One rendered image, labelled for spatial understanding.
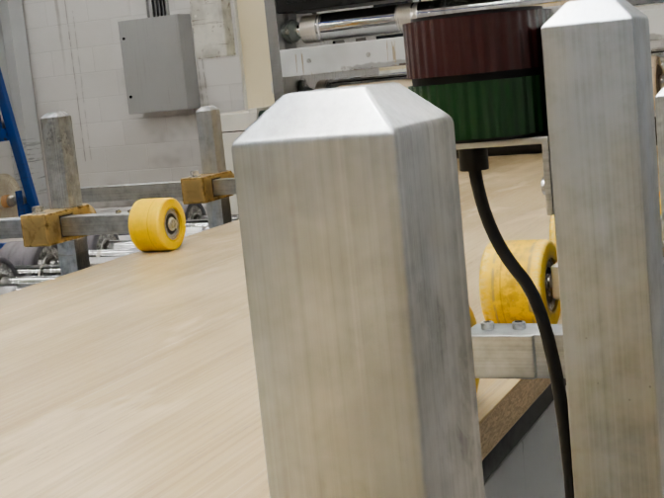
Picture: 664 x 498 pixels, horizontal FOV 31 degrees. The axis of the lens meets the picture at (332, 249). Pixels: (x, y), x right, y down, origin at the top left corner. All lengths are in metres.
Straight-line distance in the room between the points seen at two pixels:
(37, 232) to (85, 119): 9.29
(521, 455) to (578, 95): 0.67
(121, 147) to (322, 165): 10.78
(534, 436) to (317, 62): 2.01
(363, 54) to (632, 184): 2.54
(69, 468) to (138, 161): 10.11
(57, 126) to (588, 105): 1.54
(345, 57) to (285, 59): 0.17
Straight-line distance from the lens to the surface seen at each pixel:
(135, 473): 0.79
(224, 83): 10.40
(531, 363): 0.80
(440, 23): 0.47
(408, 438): 0.23
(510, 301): 1.04
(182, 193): 2.32
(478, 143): 0.48
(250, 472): 0.77
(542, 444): 1.18
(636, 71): 0.46
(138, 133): 10.88
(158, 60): 10.47
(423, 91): 0.48
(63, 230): 1.92
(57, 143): 1.95
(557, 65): 0.47
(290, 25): 3.13
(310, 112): 0.23
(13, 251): 2.59
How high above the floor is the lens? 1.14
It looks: 8 degrees down
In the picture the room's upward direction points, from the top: 6 degrees counter-clockwise
